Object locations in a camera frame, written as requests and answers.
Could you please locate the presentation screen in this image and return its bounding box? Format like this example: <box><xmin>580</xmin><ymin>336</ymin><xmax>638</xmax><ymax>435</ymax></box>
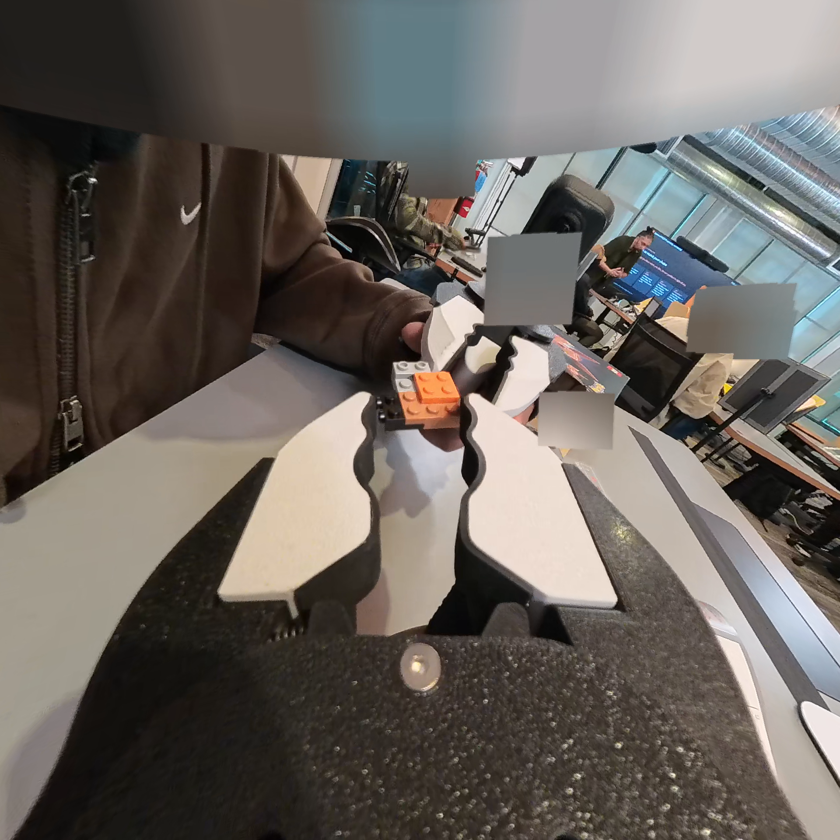
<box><xmin>617</xmin><ymin>230</ymin><xmax>741</xmax><ymax>311</ymax></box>

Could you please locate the grey monitor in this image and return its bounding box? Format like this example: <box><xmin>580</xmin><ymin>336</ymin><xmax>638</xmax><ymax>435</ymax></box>
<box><xmin>717</xmin><ymin>357</ymin><xmax>832</xmax><ymax>435</ymax></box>

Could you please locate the silver ventilation duct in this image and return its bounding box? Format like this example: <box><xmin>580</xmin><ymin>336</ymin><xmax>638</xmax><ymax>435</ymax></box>
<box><xmin>666</xmin><ymin>105</ymin><xmax>840</xmax><ymax>265</ymax></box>

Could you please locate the grey desk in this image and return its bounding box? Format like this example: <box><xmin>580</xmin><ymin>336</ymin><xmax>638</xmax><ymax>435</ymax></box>
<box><xmin>0</xmin><ymin>341</ymin><xmax>840</xmax><ymax>840</ymax></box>

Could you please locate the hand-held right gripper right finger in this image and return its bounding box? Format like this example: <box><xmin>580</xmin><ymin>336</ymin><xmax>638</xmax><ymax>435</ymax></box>
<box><xmin>459</xmin><ymin>394</ymin><xmax>620</xmax><ymax>608</ymax></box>

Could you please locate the printed brick set box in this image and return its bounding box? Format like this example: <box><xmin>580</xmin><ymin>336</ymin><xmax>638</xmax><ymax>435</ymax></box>
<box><xmin>548</xmin><ymin>328</ymin><xmax>631</xmax><ymax>396</ymax></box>

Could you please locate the black office chair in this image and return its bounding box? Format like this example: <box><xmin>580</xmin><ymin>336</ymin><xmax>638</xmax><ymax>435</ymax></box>
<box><xmin>610</xmin><ymin>315</ymin><xmax>698</xmax><ymax>422</ymax></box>

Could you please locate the black curved chair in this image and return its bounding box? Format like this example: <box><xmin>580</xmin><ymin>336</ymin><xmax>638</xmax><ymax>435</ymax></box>
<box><xmin>325</xmin><ymin>217</ymin><xmax>403</xmax><ymax>274</ymax></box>

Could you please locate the orange brick plate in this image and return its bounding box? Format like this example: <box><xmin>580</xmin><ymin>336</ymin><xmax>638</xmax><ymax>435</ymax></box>
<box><xmin>402</xmin><ymin>390</ymin><xmax>462</xmax><ymax>425</ymax></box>

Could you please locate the person's left hand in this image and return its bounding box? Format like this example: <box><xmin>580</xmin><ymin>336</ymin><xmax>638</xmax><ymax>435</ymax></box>
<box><xmin>399</xmin><ymin>320</ymin><xmax>468</xmax><ymax>454</ymax></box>

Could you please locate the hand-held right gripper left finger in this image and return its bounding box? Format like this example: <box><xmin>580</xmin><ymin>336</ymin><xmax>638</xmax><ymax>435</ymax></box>
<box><xmin>218</xmin><ymin>392</ymin><xmax>383</xmax><ymax>605</ymax></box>

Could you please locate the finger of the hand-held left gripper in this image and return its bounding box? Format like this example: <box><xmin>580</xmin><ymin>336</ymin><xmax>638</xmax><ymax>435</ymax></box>
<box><xmin>489</xmin><ymin>333</ymin><xmax>560</xmax><ymax>426</ymax></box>
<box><xmin>420</xmin><ymin>295</ymin><xmax>488</xmax><ymax>383</ymax></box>

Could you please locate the person's brown jacket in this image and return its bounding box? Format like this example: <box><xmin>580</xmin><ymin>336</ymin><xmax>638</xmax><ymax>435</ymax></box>
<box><xmin>0</xmin><ymin>108</ymin><xmax>332</xmax><ymax>508</ymax></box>

